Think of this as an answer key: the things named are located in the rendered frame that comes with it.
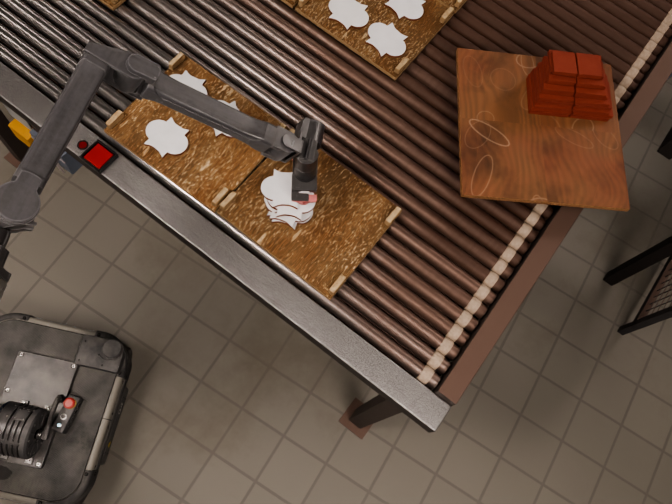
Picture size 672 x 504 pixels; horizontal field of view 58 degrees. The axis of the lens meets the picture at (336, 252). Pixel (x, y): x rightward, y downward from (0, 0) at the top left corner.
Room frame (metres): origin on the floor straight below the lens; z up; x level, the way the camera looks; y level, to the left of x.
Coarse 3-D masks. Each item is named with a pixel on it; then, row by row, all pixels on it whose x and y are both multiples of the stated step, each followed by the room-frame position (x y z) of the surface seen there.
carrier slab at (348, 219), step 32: (320, 160) 0.86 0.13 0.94; (256, 192) 0.70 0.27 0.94; (320, 192) 0.77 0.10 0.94; (352, 192) 0.80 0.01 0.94; (256, 224) 0.61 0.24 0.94; (320, 224) 0.67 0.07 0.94; (352, 224) 0.70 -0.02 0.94; (384, 224) 0.74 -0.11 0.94; (288, 256) 0.55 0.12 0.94; (320, 256) 0.58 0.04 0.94; (352, 256) 0.61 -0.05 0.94; (320, 288) 0.49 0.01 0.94
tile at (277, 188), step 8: (272, 176) 0.73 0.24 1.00; (280, 176) 0.74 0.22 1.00; (288, 176) 0.75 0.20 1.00; (264, 184) 0.70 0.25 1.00; (272, 184) 0.71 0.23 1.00; (280, 184) 0.72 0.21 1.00; (288, 184) 0.72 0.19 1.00; (264, 192) 0.68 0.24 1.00; (272, 192) 0.68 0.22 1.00; (280, 192) 0.69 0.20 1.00; (288, 192) 0.70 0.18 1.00; (304, 192) 0.72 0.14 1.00; (272, 200) 0.66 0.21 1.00; (280, 200) 0.67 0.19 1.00; (288, 200) 0.68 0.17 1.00; (272, 208) 0.64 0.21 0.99; (296, 208) 0.67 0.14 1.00
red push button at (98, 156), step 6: (90, 150) 0.65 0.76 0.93; (96, 150) 0.66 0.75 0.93; (102, 150) 0.67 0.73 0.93; (84, 156) 0.63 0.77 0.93; (90, 156) 0.64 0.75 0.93; (96, 156) 0.64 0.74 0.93; (102, 156) 0.65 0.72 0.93; (108, 156) 0.65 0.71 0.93; (90, 162) 0.62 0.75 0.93; (96, 162) 0.63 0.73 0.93; (102, 162) 0.63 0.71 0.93
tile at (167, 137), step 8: (160, 120) 0.81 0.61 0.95; (168, 120) 0.82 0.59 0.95; (152, 128) 0.78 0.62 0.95; (160, 128) 0.78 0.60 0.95; (168, 128) 0.79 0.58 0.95; (176, 128) 0.80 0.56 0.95; (152, 136) 0.75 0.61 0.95; (160, 136) 0.76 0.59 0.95; (168, 136) 0.77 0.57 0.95; (176, 136) 0.78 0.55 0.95; (184, 136) 0.79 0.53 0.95; (144, 144) 0.72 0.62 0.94; (152, 144) 0.73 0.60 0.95; (160, 144) 0.74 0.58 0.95; (168, 144) 0.74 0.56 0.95; (176, 144) 0.75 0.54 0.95; (184, 144) 0.76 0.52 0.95; (160, 152) 0.71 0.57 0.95; (168, 152) 0.72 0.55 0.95; (176, 152) 0.73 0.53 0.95; (184, 152) 0.74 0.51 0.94
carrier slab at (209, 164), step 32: (192, 64) 1.03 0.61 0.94; (224, 96) 0.96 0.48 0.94; (128, 128) 0.76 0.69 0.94; (192, 128) 0.82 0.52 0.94; (288, 128) 0.93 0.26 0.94; (160, 160) 0.69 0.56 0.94; (192, 160) 0.73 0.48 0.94; (224, 160) 0.76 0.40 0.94; (256, 160) 0.79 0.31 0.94; (192, 192) 0.63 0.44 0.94
